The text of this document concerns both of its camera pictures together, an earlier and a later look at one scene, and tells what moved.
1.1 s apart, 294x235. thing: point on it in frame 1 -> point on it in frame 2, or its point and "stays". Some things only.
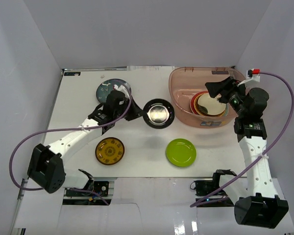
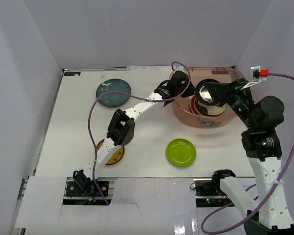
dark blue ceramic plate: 105,86 stays
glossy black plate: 158,113 -> 203,93
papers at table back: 150,68 stays
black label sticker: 72,74 stays
